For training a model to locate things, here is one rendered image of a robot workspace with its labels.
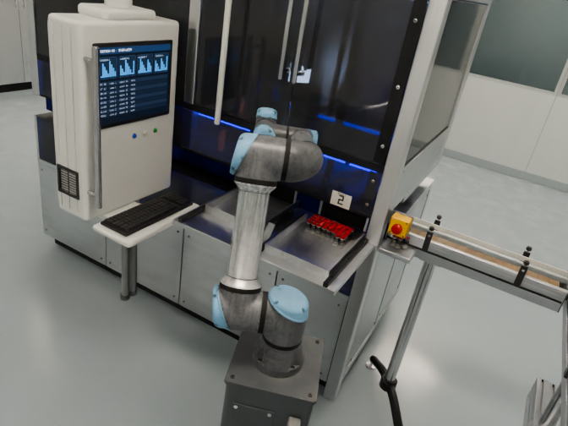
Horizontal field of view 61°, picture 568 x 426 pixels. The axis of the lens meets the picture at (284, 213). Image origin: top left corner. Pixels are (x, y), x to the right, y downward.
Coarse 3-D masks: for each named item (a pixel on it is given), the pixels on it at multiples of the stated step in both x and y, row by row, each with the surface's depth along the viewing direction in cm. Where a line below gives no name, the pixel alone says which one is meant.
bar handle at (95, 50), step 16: (96, 48) 157; (96, 64) 160; (96, 80) 162; (96, 96) 164; (96, 112) 167; (96, 128) 169; (96, 144) 172; (96, 160) 175; (96, 176) 178; (96, 192) 180; (96, 208) 184
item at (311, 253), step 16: (304, 224) 199; (272, 240) 178; (288, 240) 185; (304, 240) 187; (320, 240) 189; (352, 240) 193; (288, 256) 171; (304, 256) 177; (320, 256) 178; (336, 256) 180; (320, 272) 166
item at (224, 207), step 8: (232, 192) 210; (216, 200) 200; (224, 200) 206; (232, 200) 208; (272, 200) 214; (280, 200) 216; (208, 208) 194; (216, 208) 200; (224, 208) 201; (232, 208) 202; (272, 208) 208; (280, 208) 209; (288, 208) 204; (296, 208) 212; (216, 216) 193; (224, 216) 191; (232, 216) 189; (272, 216) 201; (280, 216) 199
